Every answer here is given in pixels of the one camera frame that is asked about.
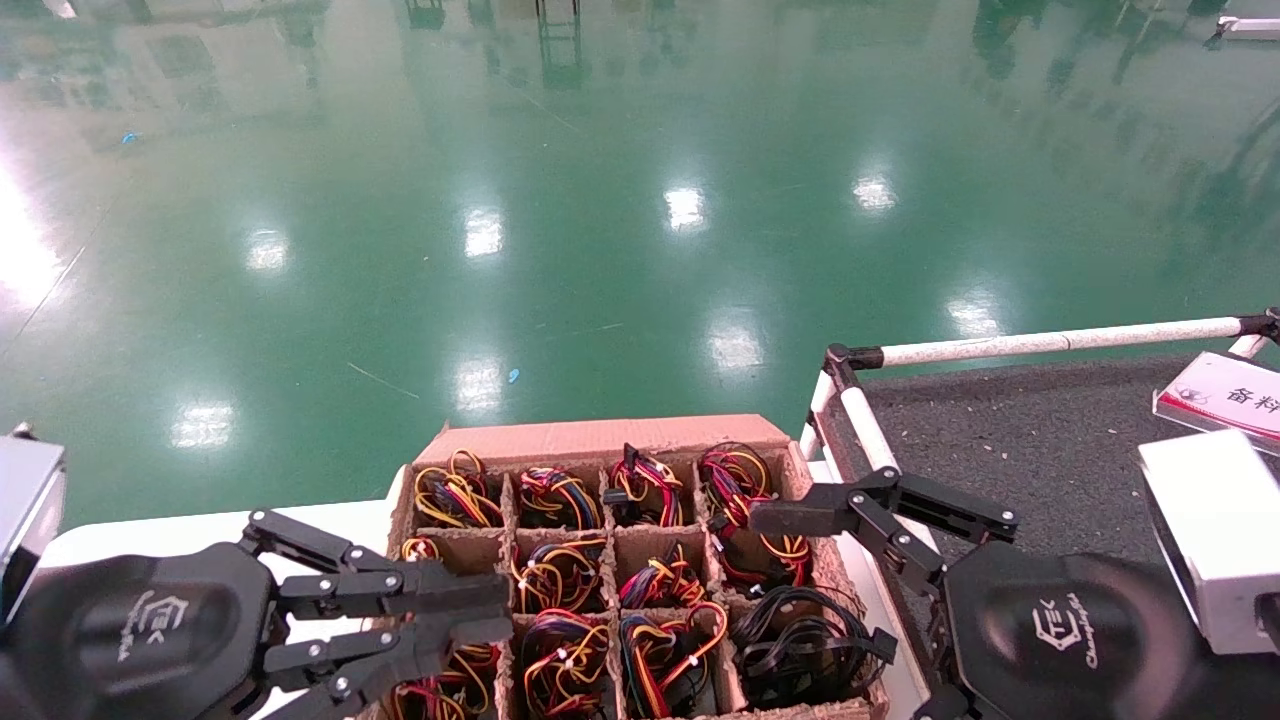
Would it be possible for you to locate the white bar on floor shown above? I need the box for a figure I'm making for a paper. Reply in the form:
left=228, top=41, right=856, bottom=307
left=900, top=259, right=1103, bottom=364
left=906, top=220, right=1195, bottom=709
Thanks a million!
left=1213, top=15, right=1280, bottom=43

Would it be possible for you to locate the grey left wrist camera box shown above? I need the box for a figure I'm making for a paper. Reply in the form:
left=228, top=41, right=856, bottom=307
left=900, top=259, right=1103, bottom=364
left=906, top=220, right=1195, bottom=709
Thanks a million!
left=0, top=430, right=68, bottom=621

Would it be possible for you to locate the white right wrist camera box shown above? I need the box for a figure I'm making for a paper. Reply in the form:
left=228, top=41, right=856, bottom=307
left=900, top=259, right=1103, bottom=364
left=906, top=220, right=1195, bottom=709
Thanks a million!
left=1138, top=430, right=1280, bottom=656

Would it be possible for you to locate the white sign card red print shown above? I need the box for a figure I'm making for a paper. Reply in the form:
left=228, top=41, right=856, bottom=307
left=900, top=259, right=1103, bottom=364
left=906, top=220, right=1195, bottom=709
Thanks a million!
left=1153, top=350, right=1280, bottom=456

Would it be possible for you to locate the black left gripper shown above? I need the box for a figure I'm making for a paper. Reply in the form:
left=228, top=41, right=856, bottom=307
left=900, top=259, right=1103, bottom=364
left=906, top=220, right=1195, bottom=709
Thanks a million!
left=0, top=510, right=513, bottom=720

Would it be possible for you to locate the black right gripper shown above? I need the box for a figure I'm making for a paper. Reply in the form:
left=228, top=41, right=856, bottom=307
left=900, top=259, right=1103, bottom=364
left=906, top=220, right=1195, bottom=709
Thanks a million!
left=750, top=467, right=1213, bottom=720

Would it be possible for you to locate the power supply with black cables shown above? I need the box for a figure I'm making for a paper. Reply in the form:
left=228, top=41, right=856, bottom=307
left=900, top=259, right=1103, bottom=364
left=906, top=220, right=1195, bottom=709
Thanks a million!
left=730, top=585, right=898, bottom=711

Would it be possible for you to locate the brown cardboard divider box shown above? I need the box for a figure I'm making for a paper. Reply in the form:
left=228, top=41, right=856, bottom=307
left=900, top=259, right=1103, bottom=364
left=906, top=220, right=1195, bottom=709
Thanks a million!
left=360, top=413, right=891, bottom=720

